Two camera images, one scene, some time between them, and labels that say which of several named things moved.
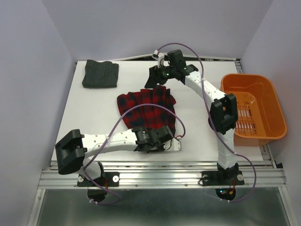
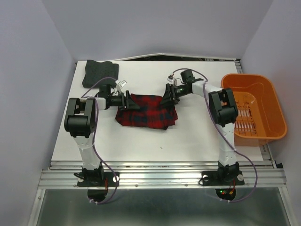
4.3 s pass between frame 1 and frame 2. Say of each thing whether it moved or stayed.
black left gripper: moved
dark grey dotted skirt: stayed
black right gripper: moved
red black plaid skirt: moved
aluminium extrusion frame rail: stayed
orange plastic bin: stayed
